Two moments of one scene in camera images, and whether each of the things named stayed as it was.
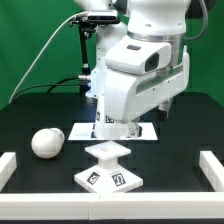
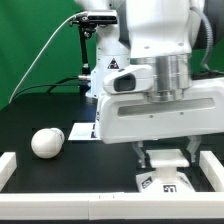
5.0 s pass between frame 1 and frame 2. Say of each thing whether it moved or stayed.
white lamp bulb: stayed
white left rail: stayed
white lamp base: moved
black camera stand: stayed
